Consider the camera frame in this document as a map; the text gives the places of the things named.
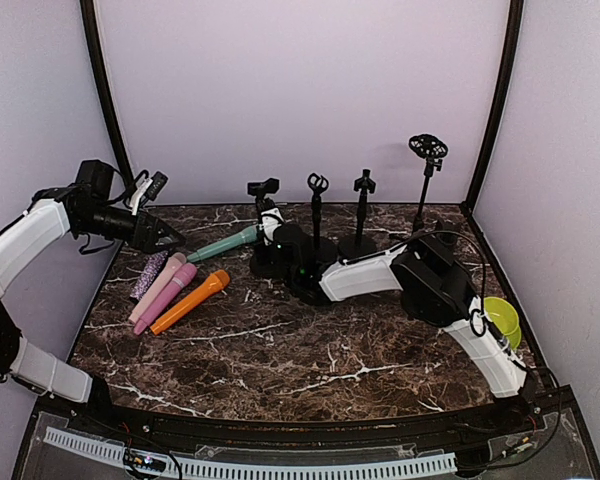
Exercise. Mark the pink microphone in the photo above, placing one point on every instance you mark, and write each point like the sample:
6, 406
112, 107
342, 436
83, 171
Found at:
180, 279

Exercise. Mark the cream white microphone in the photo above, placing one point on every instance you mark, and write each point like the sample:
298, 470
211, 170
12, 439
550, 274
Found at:
172, 264

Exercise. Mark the orange microphone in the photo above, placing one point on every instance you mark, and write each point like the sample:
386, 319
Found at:
214, 283

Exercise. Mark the white slotted cable duct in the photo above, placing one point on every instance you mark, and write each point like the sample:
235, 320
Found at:
219, 463

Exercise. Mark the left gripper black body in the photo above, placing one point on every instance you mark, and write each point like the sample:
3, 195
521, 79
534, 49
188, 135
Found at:
138, 241

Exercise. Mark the left black corner post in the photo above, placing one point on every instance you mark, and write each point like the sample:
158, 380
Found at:
103, 89

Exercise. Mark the mint green microphone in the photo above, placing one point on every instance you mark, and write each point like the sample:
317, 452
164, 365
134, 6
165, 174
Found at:
244, 237

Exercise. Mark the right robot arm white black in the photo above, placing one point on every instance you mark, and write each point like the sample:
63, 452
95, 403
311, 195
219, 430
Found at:
435, 288

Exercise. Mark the green bowl on saucer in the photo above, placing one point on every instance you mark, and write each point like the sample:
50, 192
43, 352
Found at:
506, 318

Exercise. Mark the black corner post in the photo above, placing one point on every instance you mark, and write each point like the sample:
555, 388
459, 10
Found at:
501, 89
103, 89

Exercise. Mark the glitter microphone with silver grille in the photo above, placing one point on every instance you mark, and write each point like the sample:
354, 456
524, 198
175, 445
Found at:
149, 273

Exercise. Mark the black front rail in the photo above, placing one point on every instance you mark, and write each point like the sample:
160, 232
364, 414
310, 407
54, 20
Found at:
456, 429

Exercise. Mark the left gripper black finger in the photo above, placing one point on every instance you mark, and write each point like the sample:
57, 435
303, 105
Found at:
165, 234
165, 247

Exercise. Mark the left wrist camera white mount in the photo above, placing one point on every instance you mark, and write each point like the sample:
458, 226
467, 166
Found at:
147, 191

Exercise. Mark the right black corner post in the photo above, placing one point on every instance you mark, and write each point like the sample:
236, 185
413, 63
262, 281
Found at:
501, 89

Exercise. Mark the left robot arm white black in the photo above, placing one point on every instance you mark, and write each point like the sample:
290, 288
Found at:
82, 208

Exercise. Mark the black tripod stand with shock mount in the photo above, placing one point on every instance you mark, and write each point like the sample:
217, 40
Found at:
432, 151

